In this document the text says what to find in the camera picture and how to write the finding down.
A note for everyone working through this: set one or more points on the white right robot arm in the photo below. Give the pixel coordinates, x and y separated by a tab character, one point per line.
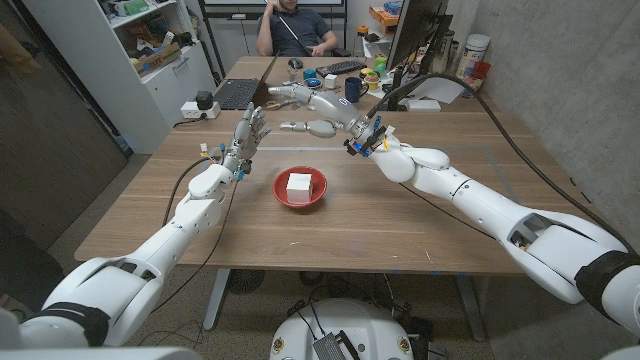
490	210

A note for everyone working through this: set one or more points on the black monitor with stand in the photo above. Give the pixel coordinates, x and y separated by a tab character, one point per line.
417	27

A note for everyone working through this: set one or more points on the dark blue mug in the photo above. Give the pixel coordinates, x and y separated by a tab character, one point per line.
354	89

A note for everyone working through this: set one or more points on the white cube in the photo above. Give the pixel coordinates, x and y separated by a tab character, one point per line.
299	189

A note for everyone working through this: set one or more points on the teal block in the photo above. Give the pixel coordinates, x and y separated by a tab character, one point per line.
309	74

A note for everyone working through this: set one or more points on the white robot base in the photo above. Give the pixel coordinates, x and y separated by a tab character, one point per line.
340	325

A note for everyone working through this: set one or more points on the small clear jar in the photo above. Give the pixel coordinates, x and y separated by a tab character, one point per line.
470	87

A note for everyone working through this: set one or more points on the black computer mouse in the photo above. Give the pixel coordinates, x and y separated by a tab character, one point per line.
296	63

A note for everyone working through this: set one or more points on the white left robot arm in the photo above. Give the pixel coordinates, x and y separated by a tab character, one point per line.
162	245

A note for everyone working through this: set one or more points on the grey table leg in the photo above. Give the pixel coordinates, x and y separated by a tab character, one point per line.
216	300
471	310

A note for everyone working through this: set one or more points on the small orange jar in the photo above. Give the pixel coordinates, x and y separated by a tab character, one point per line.
363	30

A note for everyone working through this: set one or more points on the white power strip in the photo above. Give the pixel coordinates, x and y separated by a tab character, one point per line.
192	111

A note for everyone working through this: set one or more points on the red bowl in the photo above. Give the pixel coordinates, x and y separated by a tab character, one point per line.
320	187

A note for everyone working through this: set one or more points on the open cardboard box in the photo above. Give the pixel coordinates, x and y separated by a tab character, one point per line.
157	60

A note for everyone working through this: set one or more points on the small white block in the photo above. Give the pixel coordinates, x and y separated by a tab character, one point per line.
330	81

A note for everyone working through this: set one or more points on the white shelf cabinet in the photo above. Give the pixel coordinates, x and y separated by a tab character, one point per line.
105	85

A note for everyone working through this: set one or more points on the black power adapter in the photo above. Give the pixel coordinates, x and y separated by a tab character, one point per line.
204	100

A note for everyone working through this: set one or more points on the green box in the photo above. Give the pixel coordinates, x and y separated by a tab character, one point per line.
136	7

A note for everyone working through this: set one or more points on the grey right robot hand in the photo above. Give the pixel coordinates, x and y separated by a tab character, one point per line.
332	107

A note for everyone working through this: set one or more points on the white paper sheets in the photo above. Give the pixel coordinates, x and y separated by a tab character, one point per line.
445	92

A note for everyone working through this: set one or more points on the orange box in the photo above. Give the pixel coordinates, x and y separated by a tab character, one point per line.
384	16

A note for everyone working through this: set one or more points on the large white canister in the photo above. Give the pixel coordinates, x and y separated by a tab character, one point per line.
472	52

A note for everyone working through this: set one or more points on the wooden office desk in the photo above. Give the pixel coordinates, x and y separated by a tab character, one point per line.
260	72

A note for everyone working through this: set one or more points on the dark laptop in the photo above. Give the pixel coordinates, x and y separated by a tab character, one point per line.
239	92

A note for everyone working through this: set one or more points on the long thin grabber stick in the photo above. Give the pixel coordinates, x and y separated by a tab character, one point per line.
292	32

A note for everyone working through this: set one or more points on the black keyboard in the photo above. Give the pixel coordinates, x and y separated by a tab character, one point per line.
341	67

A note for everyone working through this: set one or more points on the stacked colourful cups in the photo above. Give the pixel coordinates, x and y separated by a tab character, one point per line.
372	81

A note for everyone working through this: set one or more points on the man in dark shirt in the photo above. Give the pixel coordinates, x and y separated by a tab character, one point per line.
300	27

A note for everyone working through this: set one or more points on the flat white box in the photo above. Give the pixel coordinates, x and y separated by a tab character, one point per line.
423	106

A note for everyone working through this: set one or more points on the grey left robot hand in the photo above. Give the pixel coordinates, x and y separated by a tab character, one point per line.
246	140

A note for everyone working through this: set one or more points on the black round floor device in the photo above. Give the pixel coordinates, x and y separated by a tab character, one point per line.
246	281

